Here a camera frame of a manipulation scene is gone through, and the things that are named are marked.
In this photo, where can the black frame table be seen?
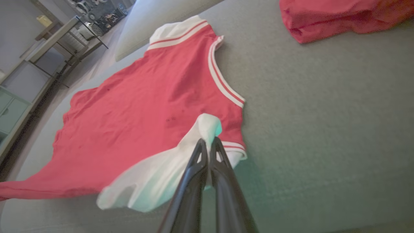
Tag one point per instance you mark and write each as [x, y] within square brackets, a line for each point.
[55, 42]

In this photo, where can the large grey sofa seat cushion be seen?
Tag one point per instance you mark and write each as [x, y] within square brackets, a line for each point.
[323, 129]

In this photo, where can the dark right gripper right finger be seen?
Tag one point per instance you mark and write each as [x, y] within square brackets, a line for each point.
[229, 194]

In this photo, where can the red jersey with white trim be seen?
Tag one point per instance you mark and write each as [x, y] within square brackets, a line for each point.
[145, 113]

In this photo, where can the red shorts with white stripe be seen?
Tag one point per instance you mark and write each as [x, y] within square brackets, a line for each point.
[330, 16]

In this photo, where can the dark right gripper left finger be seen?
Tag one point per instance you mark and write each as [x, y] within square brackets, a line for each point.
[190, 194]

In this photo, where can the pale green cabinet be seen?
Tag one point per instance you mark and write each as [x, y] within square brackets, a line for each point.
[9, 113]

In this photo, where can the dark wheeled machine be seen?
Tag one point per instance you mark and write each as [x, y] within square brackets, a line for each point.
[106, 19]

